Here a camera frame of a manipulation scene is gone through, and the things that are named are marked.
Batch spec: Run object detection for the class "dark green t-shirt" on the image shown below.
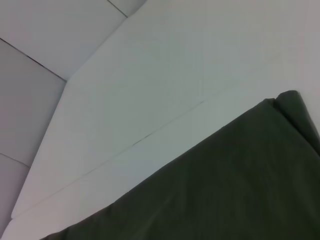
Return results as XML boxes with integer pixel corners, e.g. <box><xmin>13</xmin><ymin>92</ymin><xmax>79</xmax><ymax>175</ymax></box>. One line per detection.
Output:
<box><xmin>44</xmin><ymin>89</ymin><xmax>320</xmax><ymax>240</ymax></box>

